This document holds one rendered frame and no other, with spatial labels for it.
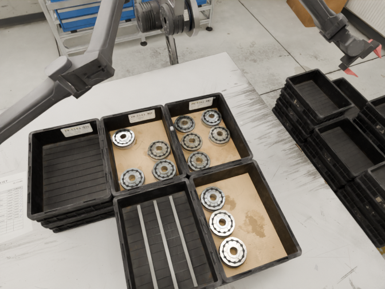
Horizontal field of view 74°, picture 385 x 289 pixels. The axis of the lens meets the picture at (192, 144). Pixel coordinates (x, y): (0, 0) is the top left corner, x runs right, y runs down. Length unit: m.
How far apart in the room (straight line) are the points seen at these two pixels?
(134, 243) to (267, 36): 2.92
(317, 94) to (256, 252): 1.40
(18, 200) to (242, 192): 1.02
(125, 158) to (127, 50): 2.04
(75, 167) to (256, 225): 0.82
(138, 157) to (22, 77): 2.13
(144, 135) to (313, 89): 1.40
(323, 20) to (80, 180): 1.11
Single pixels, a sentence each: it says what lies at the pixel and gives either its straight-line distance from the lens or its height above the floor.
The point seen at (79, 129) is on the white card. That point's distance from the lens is 1.28.
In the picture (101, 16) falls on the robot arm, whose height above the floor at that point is 1.43.
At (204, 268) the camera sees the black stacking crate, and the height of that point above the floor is 0.83.
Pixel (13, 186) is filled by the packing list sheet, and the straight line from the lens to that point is 1.49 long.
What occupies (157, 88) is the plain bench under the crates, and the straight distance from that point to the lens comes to 1.65.
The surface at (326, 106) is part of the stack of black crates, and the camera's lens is 2.12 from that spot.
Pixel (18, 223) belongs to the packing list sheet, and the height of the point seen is 0.70.
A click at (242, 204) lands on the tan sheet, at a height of 0.83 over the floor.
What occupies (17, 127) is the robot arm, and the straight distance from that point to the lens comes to 0.85.
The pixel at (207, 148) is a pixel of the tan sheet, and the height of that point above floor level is 0.83.
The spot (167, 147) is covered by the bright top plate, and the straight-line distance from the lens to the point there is 1.18.
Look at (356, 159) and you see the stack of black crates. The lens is 2.09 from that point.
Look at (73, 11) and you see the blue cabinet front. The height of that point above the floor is 0.50.
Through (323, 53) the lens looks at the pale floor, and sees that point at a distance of 3.50.
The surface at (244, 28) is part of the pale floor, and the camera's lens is 3.52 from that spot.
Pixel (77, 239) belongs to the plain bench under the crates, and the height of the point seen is 0.70.
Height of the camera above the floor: 1.86
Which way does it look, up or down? 57 degrees down
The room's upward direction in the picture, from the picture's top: 5 degrees clockwise
